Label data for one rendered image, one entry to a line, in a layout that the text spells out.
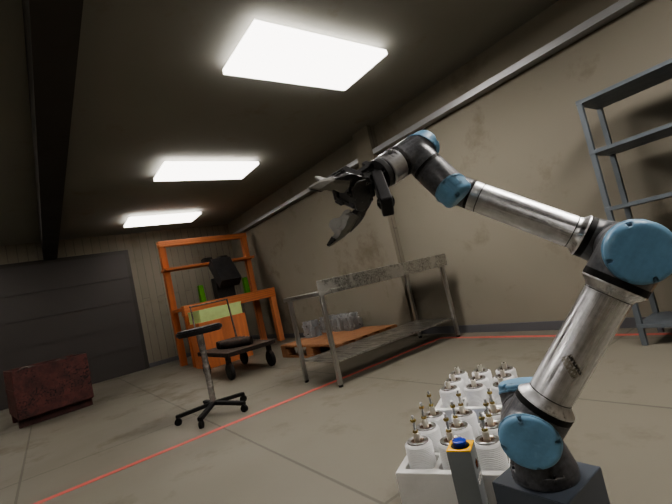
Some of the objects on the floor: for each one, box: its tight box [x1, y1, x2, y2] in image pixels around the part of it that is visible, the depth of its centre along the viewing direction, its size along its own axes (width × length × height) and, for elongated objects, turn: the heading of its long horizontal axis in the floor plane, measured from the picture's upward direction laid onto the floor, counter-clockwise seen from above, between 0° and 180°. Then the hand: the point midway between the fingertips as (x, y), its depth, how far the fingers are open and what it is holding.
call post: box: [447, 442, 489, 504], centre depth 117 cm, size 7×7×31 cm
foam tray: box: [396, 423, 510, 504], centre depth 146 cm, size 39×39×18 cm
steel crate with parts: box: [3, 353, 94, 429], centre depth 513 cm, size 92×102×66 cm
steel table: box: [283, 254, 460, 388], centre depth 405 cm, size 64×168×90 cm, turn 54°
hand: (320, 220), depth 83 cm, fingers open, 14 cm apart
